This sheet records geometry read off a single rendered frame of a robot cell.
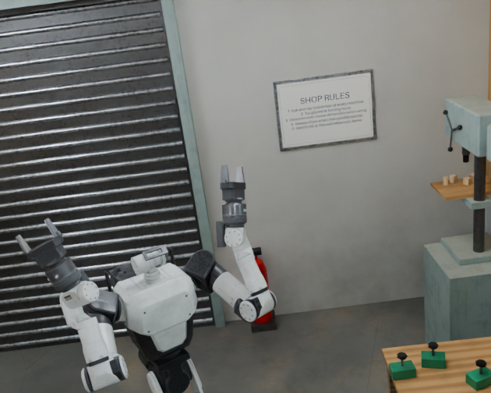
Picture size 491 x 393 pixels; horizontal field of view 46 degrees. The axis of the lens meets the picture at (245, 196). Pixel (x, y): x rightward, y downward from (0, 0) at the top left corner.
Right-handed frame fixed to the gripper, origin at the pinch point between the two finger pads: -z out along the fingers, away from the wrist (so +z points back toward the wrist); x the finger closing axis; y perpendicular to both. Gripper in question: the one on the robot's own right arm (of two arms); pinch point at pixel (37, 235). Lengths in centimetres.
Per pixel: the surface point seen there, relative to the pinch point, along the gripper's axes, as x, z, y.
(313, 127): 97, 44, -209
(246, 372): -16, 155, -165
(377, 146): 128, 77, -214
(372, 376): 55, 186, -149
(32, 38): -27, -90, -193
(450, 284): 118, 143, -125
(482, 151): 161, 83, -119
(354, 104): 126, 44, -208
